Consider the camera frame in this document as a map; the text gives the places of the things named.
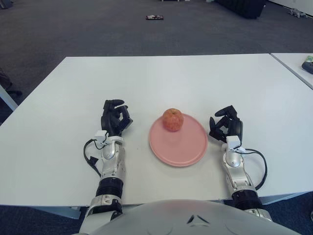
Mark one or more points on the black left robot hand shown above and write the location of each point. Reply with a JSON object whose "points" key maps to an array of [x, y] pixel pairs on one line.
{"points": [[112, 120]]}

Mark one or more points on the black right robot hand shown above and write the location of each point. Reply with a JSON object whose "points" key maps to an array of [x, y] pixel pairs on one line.
{"points": [[233, 124]]}

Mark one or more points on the red yellow apple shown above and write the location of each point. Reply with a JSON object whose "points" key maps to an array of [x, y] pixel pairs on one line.
{"points": [[173, 120]]}

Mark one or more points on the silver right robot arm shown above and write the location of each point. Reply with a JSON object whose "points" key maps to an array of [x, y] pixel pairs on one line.
{"points": [[234, 171]]}

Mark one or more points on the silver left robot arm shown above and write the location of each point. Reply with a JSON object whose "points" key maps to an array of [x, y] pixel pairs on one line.
{"points": [[112, 159]]}

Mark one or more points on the pink round plate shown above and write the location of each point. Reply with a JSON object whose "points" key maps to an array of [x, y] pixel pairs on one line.
{"points": [[179, 147]]}

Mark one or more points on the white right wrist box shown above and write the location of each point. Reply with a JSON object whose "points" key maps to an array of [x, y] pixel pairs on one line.
{"points": [[232, 142]]}

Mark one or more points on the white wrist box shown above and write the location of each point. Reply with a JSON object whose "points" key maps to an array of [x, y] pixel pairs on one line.
{"points": [[232, 142], [100, 135]]}

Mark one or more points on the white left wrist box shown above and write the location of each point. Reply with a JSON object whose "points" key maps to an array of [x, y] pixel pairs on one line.
{"points": [[100, 135]]}

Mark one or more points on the green packet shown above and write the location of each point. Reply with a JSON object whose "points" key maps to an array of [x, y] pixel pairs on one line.
{"points": [[310, 58]]}

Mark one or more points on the white table leg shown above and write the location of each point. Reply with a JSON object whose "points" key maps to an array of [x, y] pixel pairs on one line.
{"points": [[8, 98]]}

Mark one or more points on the flat black red floor object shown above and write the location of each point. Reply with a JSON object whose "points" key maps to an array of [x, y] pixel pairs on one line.
{"points": [[154, 17]]}

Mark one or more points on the grey robot torso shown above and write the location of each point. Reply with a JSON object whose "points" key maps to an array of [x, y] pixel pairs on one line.
{"points": [[171, 218]]}

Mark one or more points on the dark chair base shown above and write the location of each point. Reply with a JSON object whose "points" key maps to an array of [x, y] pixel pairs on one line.
{"points": [[5, 78]]}

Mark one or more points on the black furniture block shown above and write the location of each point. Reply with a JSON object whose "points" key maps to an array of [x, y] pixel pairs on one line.
{"points": [[247, 8]]}

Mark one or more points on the white table frame beam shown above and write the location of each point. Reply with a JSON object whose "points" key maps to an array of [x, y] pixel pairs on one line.
{"points": [[281, 197]]}

